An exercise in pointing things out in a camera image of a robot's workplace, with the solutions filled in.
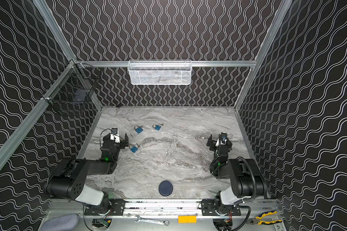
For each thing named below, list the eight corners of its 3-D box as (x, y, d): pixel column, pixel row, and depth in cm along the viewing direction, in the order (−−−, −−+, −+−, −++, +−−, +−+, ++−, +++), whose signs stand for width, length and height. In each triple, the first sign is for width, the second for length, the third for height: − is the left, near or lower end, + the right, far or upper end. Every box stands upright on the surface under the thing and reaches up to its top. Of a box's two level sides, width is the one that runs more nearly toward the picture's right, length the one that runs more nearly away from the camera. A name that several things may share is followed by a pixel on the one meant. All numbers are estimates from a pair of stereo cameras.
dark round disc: (158, 196, 80) (158, 195, 79) (159, 181, 85) (159, 180, 84) (172, 196, 80) (172, 195, 79) (172, 181, 85) (172, 180, 84)
